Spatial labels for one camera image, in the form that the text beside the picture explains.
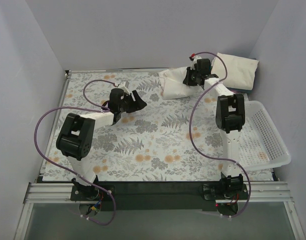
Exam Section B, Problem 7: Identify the cream folded t shirt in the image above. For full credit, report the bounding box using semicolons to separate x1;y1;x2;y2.
210;52;259;90

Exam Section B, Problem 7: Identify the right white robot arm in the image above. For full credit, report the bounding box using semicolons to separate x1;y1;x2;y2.
183;55;246;199

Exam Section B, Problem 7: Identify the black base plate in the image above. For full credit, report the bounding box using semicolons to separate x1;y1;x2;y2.
70;180;249;212

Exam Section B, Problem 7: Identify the floral table mat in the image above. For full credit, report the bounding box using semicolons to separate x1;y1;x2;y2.
56;71;223;181

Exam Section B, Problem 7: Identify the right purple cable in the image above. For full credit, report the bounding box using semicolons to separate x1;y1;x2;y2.
189;51;251;218

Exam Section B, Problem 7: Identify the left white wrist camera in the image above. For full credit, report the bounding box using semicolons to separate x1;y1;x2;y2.
117;81;130;95

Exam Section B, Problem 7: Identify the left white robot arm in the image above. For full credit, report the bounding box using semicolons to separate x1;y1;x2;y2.
56;87;147;200

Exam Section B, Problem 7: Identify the white plastic basket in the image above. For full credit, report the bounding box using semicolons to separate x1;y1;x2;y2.
239;100;292;171

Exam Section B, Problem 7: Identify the white t shirt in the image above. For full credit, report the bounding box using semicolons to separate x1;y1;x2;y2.
158;67;205;100

